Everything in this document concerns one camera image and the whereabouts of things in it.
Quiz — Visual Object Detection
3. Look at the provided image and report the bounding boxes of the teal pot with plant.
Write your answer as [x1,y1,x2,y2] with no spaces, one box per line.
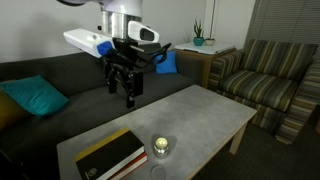
[192,18,206,47]

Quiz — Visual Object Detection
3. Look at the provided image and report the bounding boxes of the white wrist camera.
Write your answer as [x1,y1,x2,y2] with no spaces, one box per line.
[63,27,115,59]

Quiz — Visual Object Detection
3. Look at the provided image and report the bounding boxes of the wooden side table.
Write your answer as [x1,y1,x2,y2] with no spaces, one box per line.
[174,47,237,90]

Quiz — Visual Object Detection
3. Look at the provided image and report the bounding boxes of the glass candle holder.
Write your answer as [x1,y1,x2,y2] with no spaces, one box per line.
[152,133,171,159]

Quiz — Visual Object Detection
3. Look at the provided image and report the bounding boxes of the dark grey sofa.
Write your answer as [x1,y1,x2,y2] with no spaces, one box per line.
[0,42,205,180]

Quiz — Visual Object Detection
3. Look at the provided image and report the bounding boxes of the grey coffee table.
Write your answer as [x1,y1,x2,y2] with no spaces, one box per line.
[56,84,258,180]

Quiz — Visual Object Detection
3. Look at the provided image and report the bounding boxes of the black book with yellow spine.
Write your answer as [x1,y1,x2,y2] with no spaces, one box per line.
[73,127,146,180]

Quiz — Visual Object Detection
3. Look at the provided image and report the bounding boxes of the small white pot with plant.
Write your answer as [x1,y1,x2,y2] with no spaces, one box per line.
[204,0,218,47]

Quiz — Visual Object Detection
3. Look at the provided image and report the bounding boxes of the mustard yellow cushion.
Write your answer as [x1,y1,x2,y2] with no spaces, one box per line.
[0,88,31,133]

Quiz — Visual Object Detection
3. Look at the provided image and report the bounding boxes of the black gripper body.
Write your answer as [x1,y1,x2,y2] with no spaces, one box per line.
[101,37,145,75]

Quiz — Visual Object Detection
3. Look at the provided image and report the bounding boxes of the teal cushion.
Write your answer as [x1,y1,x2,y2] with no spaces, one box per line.
[0,74,70,117]

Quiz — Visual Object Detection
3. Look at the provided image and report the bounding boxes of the window blinds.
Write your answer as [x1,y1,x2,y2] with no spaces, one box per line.
[244,0,320,51]

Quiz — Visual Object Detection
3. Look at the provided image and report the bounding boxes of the striped armchair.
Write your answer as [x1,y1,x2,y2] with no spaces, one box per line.
[208,38,320,145]

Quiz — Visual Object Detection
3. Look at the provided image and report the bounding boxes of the blue cushion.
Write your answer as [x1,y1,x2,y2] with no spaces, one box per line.
[153,50,178,75]

